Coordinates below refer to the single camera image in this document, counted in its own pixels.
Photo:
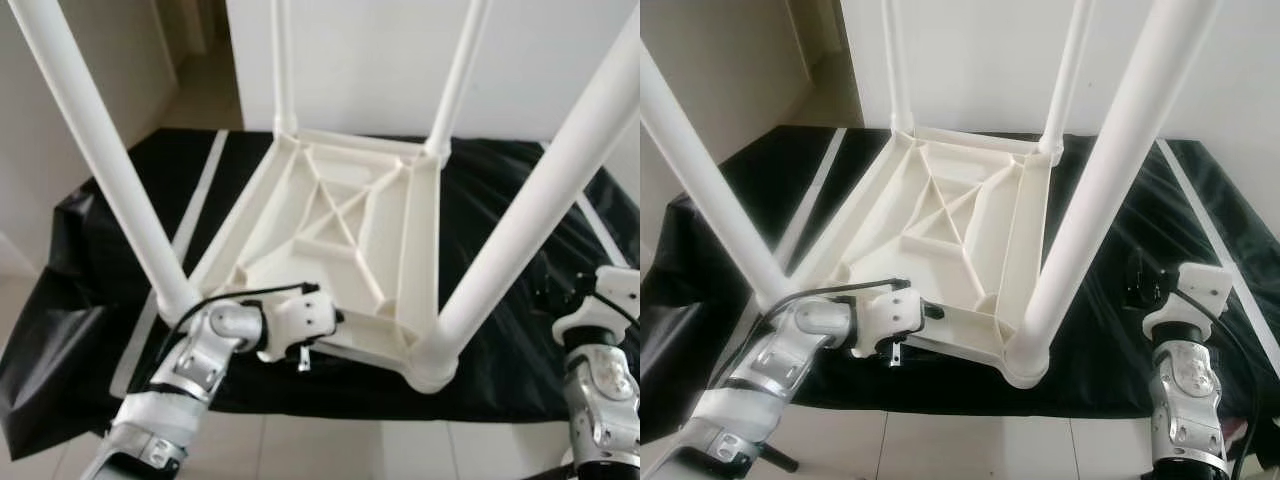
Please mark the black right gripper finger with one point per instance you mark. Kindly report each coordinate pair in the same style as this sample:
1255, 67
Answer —
1138, 278
548, 290

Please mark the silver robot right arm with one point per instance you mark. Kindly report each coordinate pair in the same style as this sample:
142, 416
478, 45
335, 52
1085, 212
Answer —
1185, 400
600, 400

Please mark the black table cloth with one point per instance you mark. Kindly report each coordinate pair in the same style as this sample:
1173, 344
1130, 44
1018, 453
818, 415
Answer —
520, 370
1100, 390

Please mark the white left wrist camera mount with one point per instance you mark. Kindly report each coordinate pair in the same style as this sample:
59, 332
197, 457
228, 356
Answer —
890, 312
300, 315

